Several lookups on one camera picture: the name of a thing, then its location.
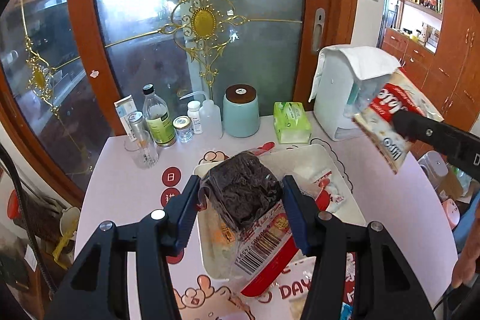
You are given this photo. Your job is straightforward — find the red white Oreo-style packet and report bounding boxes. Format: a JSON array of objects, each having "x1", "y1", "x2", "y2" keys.
[{"x1": 353, "y1": 69, "x2": 443, "y2": 173}]

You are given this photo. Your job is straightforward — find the dark brownie snack bag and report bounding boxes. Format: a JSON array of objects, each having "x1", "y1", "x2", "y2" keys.
[{"x1": 199, "y1": 152, "x2": 299, "y2": 297}]

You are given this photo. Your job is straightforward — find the blue small snack packet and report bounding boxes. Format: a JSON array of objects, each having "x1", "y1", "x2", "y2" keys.
[{"x1": 340, "y1": 302, "x2": 353, "y2": 320}]

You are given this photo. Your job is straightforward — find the person's right hand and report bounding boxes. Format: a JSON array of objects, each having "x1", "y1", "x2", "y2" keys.
[{"x1": 451, "y1": 207, "x2": 480, "y2": 289}]

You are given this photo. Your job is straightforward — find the white small trash can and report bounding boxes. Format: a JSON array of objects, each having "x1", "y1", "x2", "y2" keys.
[{"x1": 417, "y1": 150, "x2": 448, "y2": 189}]

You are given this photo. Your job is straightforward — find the wooden cabinet row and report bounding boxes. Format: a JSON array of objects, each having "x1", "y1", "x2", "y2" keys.
[{"x1": 382, "y1": 0, "x2": 479, "y2": 131}]

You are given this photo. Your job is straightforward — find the red white candy packet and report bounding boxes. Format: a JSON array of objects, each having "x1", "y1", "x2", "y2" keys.
[{"x1": 307, "y1": 168, "x2": 346, "y2": 214}]

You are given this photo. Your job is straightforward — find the white desktop cosmetic cabinet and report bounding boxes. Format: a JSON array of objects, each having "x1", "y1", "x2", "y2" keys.
[{"x1": 308, "y1": 45, "x2": 400, "y2": 141}]

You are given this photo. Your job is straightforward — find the clear drinking glass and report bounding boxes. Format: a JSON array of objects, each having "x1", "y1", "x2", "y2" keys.
[{"x1": 124, "y1": 132, "x2": 159, "y2": 170}]

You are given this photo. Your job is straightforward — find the white plastic storage bin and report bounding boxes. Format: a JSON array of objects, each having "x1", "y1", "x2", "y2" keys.
[{"x1": 193, "y1": 143, "x2": 367, "y2": 281}]

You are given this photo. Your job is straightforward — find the green tissue pack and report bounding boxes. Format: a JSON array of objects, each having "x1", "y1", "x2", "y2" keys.
[{"x1": 273, "y1": 101, "x2": 312, "y2": 144}]

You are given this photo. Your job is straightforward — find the white blue carton box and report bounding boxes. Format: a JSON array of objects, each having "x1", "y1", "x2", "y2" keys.
[{"x1": 114, "y1": 95, "x2": 137, "y2": 142}]

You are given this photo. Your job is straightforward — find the glass bottle green label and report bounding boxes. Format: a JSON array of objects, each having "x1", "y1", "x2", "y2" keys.
[{"x1": 142, "y1": 84, "x2": 176, "y2": 147}]

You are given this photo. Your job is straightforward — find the small glass jar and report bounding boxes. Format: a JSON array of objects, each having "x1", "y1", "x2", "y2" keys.
[{"x1": 172, "y1": 115, "x2": 194, "y2": 143}]

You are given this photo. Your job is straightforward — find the white pill bottle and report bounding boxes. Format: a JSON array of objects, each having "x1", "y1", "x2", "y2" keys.
[{"x1": 187, "y1": 100, "x2": 203, "y2": 134}]

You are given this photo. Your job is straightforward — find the white squeeze bottle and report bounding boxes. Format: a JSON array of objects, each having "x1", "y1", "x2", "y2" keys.
[{"x1": 180, "y1": 91, "x2": 223, "y2": 139}]

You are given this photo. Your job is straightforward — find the mint green canister brown lid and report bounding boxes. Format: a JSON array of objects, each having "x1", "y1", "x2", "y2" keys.
[{"x1": 223, "y1": 84, "x2": 260, "y2": 138}]

